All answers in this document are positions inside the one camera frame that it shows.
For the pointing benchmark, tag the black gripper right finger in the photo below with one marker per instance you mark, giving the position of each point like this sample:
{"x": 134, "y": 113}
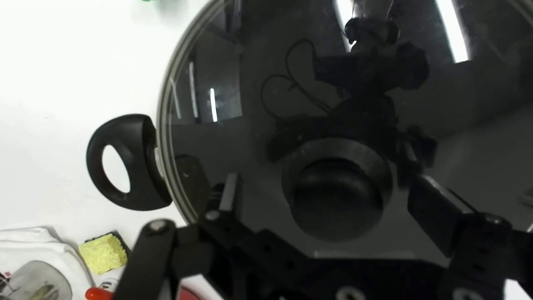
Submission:
{"x": 439, "y": 213}

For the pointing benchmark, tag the black cooking pot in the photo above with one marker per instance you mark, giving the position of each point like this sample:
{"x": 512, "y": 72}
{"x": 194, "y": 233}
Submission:
{"x": 142, "y": 167}

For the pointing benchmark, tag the yellow green sponge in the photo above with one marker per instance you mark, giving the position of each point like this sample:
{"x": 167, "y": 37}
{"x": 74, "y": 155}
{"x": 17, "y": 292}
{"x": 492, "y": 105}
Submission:
{"x": 104, "y": 252}

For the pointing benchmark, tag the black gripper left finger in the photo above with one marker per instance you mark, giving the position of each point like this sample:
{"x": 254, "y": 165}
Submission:
{"x": 227, "y": 197}

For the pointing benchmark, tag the plain white cloth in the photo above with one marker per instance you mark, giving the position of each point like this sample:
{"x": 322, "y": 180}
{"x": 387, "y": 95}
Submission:
{"x": 34, "y": 243}

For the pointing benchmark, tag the glass pot lid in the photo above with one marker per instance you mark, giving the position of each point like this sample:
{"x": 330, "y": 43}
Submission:
{"x": 250, "y": 138}

